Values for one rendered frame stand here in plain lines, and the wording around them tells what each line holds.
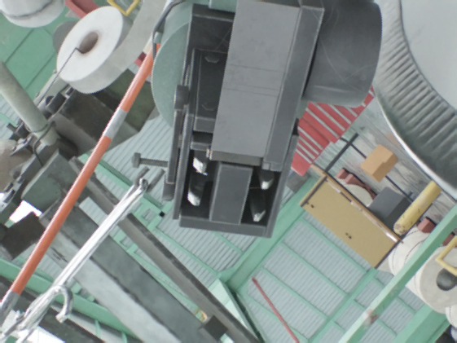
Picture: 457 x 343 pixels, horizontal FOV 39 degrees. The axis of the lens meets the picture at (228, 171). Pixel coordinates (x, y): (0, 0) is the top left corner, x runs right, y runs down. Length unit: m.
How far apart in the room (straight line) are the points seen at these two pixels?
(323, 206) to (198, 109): 9.87
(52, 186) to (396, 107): 0.82
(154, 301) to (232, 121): 0.88
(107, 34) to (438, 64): 0.74
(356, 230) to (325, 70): 10.27
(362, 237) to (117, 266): 9.62
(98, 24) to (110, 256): 0.43
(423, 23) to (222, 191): 0.26
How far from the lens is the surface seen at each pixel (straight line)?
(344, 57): 0.43
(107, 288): 1.27
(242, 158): 0.46
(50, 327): 1.27
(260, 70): 0.42
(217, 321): 1.27
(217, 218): 0.49
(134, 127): 1.40
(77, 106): 1.29
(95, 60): 1.16
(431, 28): 0.61
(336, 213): 10.44
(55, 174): 1.24
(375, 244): 10.94
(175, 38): 0.57
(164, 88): 0.60
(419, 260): 4.02
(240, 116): 0.43
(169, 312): 1.30
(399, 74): 0.59
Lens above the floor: 1.43
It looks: 2 degrees up
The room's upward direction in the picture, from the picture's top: 140 degrees counter-clockwise
